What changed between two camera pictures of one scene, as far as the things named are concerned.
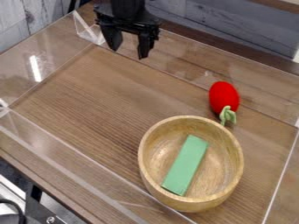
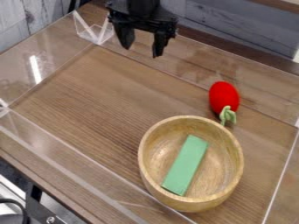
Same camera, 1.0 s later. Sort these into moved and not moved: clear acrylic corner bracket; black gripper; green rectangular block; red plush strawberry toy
Moved: black gripper
Not moved: green rectangular block; red plush strawberry toy; clear acrylic corner bracket
